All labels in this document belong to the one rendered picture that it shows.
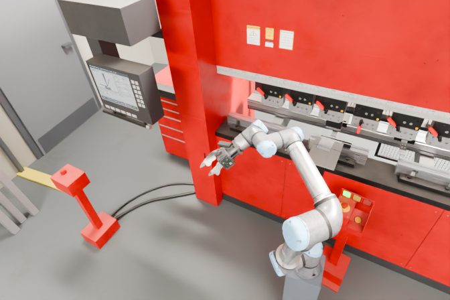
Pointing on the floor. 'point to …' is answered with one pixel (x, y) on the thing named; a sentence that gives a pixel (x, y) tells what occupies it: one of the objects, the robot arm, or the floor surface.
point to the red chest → (171, 120)
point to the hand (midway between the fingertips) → (206, 169)
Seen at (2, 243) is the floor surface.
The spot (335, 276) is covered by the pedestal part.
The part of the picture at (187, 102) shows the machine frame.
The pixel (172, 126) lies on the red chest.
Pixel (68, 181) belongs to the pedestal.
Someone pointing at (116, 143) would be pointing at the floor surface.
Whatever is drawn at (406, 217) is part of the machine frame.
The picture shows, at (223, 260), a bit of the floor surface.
